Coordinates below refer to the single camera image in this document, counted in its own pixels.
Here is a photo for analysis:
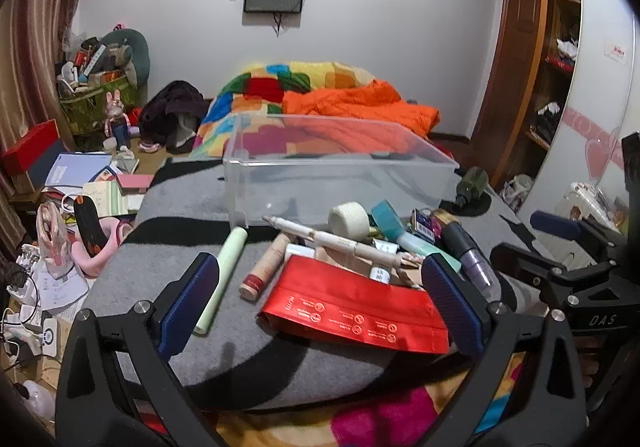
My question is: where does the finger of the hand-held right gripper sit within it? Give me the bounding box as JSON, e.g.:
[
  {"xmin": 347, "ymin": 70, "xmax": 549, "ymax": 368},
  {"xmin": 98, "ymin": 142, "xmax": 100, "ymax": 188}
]
[
  {"xmin": 531, "ymin": 211, "xmax": 626, "ymax": 258},
  {"xmin": 489, "ymin": 243, "xmax": 608, "ymax": 313}
]

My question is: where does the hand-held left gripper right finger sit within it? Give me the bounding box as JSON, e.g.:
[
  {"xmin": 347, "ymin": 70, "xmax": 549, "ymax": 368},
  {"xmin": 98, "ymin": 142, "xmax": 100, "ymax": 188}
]
[{"xmin": 421, "ymin": 252, "xmax": 588, "ymax": 447}]

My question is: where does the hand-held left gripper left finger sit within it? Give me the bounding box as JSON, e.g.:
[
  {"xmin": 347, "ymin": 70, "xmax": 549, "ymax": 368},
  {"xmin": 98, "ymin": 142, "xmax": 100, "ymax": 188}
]
[{"xmin": 55, "ymin": 252, "xmax": 221, "ymax": 447}]

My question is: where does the purple and black bottle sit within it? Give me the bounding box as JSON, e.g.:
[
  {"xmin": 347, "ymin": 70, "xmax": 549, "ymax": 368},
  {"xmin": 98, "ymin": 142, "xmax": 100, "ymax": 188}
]
[{"xmin": 435, "ymin": 209, "xmax": 501, "ymax": 300}]

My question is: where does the teal tube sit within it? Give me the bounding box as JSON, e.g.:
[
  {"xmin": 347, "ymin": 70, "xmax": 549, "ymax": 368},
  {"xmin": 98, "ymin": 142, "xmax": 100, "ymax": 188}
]
[{"xmin": 397, "ymin": 233, "xmax": 461, "ymax": 273}]

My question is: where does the dark green bottle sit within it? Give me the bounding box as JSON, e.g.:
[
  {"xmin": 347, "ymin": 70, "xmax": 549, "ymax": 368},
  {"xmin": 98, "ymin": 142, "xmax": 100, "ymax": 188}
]
[{"xmin": 454, "ymin": 166, "xmax": 491, "ymax": 208}]

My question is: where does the clear plastic storage box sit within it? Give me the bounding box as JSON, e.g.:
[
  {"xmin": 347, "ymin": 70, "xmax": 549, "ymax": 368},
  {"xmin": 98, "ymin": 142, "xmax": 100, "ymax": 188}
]
[{"xmin": 222, "ymin": 114, "xmax": 460, "ymax": 230}]

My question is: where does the light green tube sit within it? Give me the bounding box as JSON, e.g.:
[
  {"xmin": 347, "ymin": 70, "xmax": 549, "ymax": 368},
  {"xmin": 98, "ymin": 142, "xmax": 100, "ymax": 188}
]
[{"xmin": 194, "ymin": 227, "xmax": 248, "ymax": 335}]

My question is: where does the white plastic bag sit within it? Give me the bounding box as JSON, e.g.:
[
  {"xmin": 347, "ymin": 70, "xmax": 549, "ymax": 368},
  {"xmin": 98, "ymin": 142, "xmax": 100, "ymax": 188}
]
[{"xmin": 502, "ymin": 174, "xmax": 533, "ymax": 208}]

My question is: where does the beige concealer tube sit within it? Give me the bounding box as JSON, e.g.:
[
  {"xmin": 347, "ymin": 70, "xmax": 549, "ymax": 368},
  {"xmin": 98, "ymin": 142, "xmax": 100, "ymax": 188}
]
[{"xmin": 239, "ymin": 233, "xmax": 292, "ymax": 300}]

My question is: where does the small blue box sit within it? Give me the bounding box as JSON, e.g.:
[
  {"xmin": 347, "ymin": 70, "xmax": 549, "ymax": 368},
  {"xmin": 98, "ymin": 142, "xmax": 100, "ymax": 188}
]
[{"xmin": 411, "ymin": 208, "xmax": 438, "ymax": 240}]

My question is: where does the red foil pouch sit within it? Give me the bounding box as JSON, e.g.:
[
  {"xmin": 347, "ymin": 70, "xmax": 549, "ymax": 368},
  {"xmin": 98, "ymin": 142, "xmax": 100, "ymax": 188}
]
[{"xmin": 256, "ymin": 254, "xmax": 451, "ymax": 355}]

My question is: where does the beige packet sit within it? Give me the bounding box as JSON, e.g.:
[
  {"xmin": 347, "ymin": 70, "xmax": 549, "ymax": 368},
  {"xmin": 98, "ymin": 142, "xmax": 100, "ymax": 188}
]
[{"xmin": 315, "ymin": 247, "xmax": 423, "ymax": 290}]

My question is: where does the black slipper with orange dots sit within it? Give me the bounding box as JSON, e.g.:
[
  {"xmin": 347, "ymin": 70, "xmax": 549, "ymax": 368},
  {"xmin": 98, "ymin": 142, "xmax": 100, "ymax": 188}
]
[{"xmin": 74, "ymin": 194, "xmax": 110, "ymax": 258}]

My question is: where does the flat pink box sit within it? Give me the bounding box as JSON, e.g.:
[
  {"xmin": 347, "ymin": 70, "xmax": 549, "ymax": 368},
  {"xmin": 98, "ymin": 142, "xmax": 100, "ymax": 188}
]
[{"xmin": 116, "ymin": 174, "xmax": 153, "ymax": 192}]

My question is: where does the white tape roll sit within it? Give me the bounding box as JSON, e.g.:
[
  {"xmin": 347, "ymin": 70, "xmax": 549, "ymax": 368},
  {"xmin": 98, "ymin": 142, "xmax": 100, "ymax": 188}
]
[{"xmin": 328, "ymin": 202, "xmax": 372, "ymax": 240}]

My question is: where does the pale green book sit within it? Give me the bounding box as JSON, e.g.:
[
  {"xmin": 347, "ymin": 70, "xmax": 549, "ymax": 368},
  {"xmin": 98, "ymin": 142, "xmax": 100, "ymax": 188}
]
[{"xmin": 82, "ymin": 182, "xmax": 130, "ymax": 218}]

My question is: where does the long white pen device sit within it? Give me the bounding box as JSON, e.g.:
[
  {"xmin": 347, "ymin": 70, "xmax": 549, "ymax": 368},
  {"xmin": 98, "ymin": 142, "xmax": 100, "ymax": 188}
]
[{"xmin": 262, "ymin": 214, "xmax": 426, "ymax": 270}]

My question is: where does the white charger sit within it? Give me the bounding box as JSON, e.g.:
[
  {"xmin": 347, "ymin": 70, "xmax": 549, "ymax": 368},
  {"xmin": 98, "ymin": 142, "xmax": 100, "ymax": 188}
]
[{"xmin": 37, "ymin": 317, "xmax": 61, "ymax": 358}]

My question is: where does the pink and white bag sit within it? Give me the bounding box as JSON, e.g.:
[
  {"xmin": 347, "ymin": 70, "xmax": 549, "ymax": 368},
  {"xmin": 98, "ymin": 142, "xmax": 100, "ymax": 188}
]
[{"xmin": 36, "ymin": 204, "xmax": 73, "ymax": 278}]

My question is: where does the pale blue notebook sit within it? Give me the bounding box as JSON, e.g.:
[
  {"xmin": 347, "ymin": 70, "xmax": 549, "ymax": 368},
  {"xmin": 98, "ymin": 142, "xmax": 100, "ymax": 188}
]
[{"xmin": 44, "ymin": 153, "xmax": 113, "ymax": 190}]

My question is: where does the wooden wardrobe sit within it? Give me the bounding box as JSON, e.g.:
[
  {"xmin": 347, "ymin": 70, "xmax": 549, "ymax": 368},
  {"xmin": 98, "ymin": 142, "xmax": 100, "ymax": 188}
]
[{"xmin": 452, "ymin": 0, "xmax": 583, "ymax": 188}]

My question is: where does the dark clothes pile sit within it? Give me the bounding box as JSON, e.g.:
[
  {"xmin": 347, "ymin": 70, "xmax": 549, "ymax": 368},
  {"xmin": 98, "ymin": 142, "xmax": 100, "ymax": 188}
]
[{"xmin": 137, "ymin": 81, "xmax": 206, "ymax": 152}]

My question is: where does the rabbit figure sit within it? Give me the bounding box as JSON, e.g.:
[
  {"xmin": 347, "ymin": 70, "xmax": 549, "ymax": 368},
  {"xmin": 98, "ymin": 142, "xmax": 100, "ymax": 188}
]
[{"xmin": 102, "ymin": 89, "xmax": 133, "ymax": 152}]

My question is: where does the white pink sliding door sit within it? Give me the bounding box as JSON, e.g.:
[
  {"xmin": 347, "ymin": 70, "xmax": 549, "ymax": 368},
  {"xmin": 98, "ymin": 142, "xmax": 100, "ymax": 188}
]
[{"xmin": 515, "ymin": 0, "xmax": 640, "ymax": 238}]

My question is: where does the colourful patchwork blanket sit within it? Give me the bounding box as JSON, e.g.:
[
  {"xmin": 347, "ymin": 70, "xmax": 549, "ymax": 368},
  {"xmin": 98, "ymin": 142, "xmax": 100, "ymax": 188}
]
[{"xmin": 112, "ymin": 59, "xmax": 531, "ymax": 447}]

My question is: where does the green storage basket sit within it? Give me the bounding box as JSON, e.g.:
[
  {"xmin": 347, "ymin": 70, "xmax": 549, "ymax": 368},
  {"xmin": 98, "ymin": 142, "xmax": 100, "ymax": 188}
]
[{"xmin": 59, "ymin": 77, "xmax": 141, "ymax": 135}]

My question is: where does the red box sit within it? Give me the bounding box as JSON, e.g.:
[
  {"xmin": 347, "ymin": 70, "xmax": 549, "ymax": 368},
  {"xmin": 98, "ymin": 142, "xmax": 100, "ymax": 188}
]
[{"xmin": 1, "ymin": 119, "xmax": 61, "ymax": 175}]

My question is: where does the orange puffer jacket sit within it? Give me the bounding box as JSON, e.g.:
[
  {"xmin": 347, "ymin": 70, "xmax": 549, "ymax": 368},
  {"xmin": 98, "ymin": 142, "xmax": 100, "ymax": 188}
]
[{"xmin": 281, "ymin": 79, "xmax": 441, "ymax": 135}]

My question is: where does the striped curtain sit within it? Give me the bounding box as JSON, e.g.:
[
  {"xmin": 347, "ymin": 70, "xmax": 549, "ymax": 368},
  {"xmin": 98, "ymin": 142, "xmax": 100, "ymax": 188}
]
[{"xmin": 0, "ymin": 0, "xmax": 106, "ymax": 208}]

